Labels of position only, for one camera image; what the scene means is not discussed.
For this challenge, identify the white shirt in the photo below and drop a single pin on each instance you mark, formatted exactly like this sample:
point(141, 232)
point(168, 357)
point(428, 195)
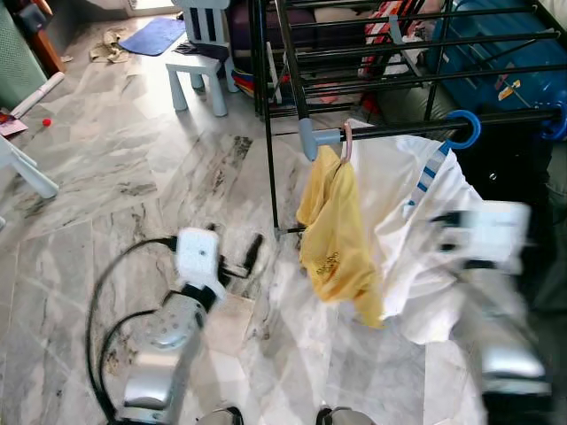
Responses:
point(390, 195)

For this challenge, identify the blue clothes hanger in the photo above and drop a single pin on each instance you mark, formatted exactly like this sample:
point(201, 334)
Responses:
point(563, 119)
point(478, 128)

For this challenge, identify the blue floor mat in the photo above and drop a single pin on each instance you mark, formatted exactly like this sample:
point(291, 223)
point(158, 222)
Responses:
point(152, 35)

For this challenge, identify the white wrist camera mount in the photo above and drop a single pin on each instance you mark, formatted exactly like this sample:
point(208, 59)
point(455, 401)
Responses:
point(197, 252)
point(487, 235)

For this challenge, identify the pink clothes hanger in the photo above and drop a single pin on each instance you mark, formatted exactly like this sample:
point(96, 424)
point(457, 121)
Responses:
point(346, 142)

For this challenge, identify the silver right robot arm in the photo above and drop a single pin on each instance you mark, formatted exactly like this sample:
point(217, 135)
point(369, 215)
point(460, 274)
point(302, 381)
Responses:
point(500, 363)

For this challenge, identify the small pink paper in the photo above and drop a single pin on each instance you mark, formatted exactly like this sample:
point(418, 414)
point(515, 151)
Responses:
point(11, 124)

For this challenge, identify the blue hard suitcase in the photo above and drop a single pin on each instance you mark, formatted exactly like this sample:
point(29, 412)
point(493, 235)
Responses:
point(496, 53)

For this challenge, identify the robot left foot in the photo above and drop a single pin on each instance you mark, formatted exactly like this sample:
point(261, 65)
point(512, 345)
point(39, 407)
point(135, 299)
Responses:
point(221, 416)

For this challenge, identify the crumpled brown cloth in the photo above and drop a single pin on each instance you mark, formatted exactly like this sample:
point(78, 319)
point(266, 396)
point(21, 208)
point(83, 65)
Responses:
point(110, 46)

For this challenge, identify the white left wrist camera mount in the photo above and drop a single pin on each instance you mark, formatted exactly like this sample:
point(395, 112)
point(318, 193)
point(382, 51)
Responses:
point(197, 252)

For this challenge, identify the red white striped fabric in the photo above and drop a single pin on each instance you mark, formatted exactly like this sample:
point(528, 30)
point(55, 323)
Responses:
point(385, 35)

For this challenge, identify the black metal drying rack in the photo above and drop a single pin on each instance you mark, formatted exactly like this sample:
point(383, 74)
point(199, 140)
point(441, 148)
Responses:
point(310, 137)

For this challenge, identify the green mesh screen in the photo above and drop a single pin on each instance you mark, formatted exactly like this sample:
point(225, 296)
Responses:
point(18, 66)

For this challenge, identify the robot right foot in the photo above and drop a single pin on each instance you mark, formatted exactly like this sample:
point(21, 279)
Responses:
point(345, 417)

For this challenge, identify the yellow shirt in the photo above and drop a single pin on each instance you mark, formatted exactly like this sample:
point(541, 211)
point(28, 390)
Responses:
point(337, 239)

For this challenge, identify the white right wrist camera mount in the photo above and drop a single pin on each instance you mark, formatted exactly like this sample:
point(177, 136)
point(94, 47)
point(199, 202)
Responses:
point(487, 235)

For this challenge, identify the white paper roll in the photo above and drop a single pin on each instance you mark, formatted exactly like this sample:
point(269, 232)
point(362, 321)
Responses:
point(37, 95)

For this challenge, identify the white slatted child chair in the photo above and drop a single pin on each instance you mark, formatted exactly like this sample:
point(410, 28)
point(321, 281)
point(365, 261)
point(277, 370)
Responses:
point(197, 69)

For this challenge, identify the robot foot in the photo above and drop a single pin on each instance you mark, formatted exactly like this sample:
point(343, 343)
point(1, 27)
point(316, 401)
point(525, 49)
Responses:
point(221, 416)
point(345, 417)

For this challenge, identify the black hanging garment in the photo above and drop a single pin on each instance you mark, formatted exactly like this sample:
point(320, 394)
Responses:
point(505, 177)

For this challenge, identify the brown wooden cabinet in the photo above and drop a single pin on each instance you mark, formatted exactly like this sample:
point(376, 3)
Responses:
point(49, 49)

